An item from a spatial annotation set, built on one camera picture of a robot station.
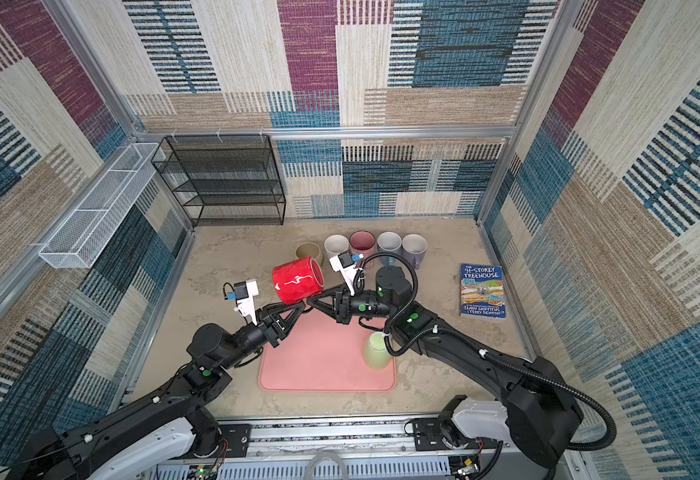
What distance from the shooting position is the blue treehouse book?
94 cm

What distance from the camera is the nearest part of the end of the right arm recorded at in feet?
2.03

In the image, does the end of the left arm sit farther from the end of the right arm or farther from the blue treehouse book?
the blue treehouse book

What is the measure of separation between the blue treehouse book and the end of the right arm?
432 millimetres
